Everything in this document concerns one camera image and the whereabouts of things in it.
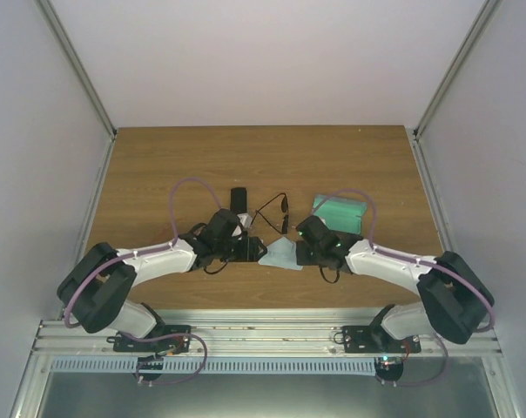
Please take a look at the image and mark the light blue cleaning cloth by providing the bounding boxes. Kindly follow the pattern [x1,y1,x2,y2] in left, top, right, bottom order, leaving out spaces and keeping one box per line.
[258,237,303,271]

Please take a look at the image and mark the green glasses case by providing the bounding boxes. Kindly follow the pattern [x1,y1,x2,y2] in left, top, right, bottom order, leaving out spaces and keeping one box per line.
[315,197,368,234]

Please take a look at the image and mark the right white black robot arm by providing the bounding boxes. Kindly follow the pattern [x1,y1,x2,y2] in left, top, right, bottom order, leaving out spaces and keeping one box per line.
[296,215,495,353]

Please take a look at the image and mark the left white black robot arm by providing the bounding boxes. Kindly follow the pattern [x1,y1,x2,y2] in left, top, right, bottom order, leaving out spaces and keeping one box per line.
[57,209,267,352]

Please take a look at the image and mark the black sunglasses pouch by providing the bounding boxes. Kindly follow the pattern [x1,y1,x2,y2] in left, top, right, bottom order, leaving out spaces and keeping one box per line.
[230,187,248,215]

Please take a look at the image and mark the black sunglasses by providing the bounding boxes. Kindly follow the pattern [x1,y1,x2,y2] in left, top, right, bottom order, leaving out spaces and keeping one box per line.
[251,192,290,235]

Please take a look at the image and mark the aluminium mounting rail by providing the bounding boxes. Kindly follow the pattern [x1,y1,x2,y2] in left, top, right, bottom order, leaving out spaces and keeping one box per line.
[31,308,503,358]

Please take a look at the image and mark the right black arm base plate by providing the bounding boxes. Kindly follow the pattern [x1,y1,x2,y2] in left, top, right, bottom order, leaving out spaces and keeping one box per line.
[332,325,421,354]

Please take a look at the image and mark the grey slotted cable duct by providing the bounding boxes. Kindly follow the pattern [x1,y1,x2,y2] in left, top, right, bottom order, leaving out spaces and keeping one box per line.
[51,356,375,376]

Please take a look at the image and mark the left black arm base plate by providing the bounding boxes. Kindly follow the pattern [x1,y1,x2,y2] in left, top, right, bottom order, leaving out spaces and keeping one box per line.
[106,325,192,354]

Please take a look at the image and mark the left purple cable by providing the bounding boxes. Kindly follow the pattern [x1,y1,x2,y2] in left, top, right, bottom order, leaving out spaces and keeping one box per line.
[62,177,229,328]

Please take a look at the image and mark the right aluminium frame post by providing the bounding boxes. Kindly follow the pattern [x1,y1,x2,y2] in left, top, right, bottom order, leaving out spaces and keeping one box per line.
[412,0,501,142]

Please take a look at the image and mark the aluminium frame post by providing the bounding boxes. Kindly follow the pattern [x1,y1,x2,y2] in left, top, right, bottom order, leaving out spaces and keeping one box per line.
[35,0,118,140]
[412,0,501,142]

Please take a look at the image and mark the left aluminium frame post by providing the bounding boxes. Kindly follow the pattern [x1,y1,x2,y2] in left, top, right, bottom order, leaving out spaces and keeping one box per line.
[35,0,118,140]

